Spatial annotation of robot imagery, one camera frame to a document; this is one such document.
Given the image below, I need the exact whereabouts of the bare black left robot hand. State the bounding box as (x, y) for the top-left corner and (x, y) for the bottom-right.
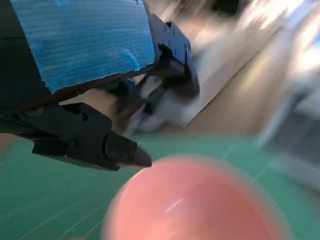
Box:
(0, 0), (201, 172)

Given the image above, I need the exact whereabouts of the pink bowl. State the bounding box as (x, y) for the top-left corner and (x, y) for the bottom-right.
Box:
(99, 153), (295, 240)

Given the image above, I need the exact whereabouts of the green cutting mat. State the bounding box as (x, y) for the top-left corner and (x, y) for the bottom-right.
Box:
(0, 134), (320, 240)

